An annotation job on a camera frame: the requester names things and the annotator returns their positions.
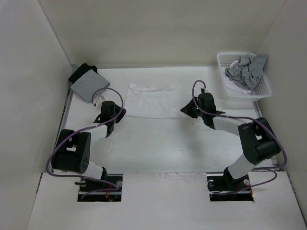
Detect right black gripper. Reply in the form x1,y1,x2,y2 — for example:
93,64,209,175
181,96,206,118

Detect white tank top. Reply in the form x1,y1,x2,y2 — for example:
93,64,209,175
124,84,183,119

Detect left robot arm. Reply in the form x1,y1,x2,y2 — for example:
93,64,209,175
49,101,126,191

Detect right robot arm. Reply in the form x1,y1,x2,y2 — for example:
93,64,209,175
180,92,281,190

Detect folded grey tank top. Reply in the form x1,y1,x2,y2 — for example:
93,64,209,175
71,70,110,103

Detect folded black tank top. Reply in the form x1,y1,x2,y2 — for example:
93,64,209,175
68,63,98,85

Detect grey crumpled tank top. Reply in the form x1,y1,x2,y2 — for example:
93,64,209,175
225,55,267,90

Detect white garment in basket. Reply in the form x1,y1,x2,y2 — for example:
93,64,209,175
224,61,253,94

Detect white plastic basket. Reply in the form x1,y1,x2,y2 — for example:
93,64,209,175
216,52,272,102

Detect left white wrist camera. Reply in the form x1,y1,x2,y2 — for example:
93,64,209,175
93,95,105,109

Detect left metal table rail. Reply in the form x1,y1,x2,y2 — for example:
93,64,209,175
45,89,73,173

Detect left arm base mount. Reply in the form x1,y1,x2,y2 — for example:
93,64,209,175
75,174,123,202

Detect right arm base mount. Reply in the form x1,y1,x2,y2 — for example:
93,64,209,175
207,170,254,202

